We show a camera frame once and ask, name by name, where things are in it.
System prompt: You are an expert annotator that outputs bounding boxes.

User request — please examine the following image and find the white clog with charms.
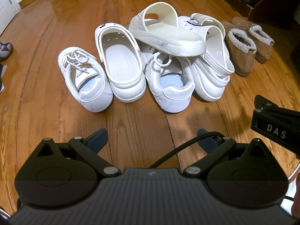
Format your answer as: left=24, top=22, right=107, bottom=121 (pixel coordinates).
left=178, top=16, right=234, bottom=102

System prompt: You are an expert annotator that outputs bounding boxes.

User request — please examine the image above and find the purple clog near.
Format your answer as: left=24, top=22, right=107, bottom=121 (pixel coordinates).
left=0, top=42, right=13, bottom=61

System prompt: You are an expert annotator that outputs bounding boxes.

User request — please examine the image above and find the white lace sneaker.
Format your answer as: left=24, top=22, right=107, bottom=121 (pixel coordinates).
left=140, top=45, right=195, bottom=113
left=57, top=46, right=113, bottom=113

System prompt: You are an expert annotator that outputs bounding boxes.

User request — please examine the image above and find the tan fleece boot right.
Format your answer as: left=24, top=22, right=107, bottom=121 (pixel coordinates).
left=231, top=17, right=275, bottom=64

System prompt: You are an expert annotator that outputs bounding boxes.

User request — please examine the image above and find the tan fleece boot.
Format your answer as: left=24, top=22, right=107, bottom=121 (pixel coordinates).
left=221, top=21, right=257, bottom=77
left=231, top=17, right=275, bottom=64

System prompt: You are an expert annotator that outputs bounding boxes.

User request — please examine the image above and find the tan fleece boot left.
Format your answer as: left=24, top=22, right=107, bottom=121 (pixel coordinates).
left=221, top=21, right=257, bottom=77

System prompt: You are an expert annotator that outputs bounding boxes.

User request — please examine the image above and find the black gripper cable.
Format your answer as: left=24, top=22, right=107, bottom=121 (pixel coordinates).
left=148, top=131, right=226, bottom=169

